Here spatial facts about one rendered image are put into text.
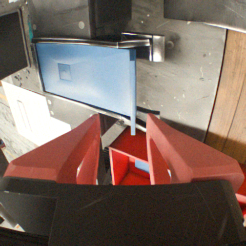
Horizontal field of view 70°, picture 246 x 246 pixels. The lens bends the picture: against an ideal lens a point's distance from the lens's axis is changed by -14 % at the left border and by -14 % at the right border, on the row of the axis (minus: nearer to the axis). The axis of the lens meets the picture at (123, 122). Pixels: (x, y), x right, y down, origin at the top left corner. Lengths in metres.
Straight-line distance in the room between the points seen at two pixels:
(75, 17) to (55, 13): 0.03
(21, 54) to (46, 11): 0.23
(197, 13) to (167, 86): 0.11
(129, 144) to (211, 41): 0.19
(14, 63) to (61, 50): 0.23
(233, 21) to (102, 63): 0.14
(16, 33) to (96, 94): 0.28
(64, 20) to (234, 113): 0.23
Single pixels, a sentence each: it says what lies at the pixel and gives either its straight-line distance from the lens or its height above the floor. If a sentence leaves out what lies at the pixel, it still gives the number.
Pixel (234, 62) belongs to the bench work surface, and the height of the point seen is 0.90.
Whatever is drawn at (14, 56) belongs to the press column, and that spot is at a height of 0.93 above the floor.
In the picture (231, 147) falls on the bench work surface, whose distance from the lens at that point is 0.30.
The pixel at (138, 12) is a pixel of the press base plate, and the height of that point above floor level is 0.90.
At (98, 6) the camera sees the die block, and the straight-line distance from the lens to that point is 0.21.
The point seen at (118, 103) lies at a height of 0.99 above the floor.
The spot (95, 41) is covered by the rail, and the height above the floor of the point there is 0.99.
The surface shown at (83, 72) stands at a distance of 0.22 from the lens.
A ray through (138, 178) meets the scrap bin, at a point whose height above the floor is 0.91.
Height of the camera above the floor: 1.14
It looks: 43 degrees down
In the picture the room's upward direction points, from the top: 136 degrees counter-clockwise
